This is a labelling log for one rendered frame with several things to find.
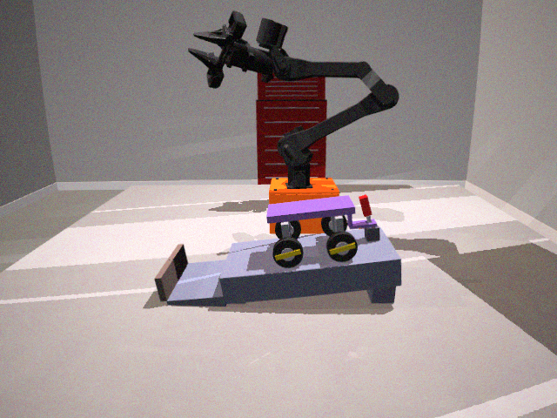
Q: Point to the purple wheeled trolley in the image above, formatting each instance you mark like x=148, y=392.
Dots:
x=341, y=246

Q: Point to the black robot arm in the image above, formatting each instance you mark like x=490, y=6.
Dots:
x=293, y=147

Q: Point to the red-headed pin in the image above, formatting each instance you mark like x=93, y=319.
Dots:
x=366, y=209

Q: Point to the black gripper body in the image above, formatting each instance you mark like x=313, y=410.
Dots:
x=233, y=54

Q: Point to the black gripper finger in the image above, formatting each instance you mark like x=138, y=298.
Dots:
x=219, y=37
x=207, y=58

